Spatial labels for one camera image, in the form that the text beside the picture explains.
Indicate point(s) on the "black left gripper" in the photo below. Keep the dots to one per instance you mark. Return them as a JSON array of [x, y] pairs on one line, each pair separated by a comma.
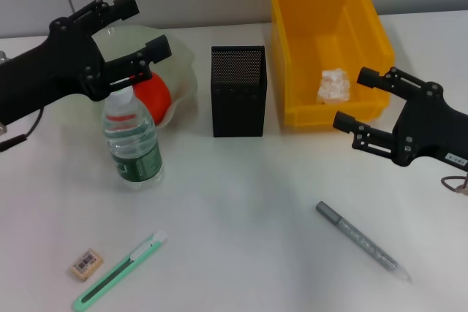
[[44, 71]]

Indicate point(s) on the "beige eraser with barcode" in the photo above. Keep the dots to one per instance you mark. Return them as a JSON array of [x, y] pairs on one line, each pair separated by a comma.
[[86, 264]]

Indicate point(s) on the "clear green-label water bottle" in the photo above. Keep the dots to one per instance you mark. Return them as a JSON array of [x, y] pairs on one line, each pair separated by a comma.
[[135, 151]]

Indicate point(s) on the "white paper ball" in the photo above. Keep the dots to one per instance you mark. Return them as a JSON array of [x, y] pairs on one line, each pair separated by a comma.
[[333, 87]]

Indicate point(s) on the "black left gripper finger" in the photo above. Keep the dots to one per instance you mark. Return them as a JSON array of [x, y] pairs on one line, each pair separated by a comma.
[[159, 49]]

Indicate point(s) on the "silver grey pen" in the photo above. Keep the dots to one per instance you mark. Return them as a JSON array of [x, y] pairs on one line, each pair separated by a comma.
[[358, 239]]

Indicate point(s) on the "black mesh pen holder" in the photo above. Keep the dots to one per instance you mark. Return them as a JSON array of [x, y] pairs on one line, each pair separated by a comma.
[[237, 107]]

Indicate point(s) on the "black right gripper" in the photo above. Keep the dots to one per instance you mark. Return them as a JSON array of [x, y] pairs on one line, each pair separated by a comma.
[[431, 129]]

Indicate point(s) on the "red-orange toy orange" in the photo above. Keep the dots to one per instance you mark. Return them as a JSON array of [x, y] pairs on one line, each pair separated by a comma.
[[157, 100]]

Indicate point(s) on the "mint green utility knife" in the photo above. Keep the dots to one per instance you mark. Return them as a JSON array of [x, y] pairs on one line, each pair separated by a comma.
[[120, 268]]

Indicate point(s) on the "yellow plastic bin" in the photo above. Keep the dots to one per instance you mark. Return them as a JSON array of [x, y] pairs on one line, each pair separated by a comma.
[[329, 27]]

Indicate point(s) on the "green wavy glass fruit plate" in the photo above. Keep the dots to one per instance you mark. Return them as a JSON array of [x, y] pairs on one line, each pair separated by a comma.
[[124, 41]]

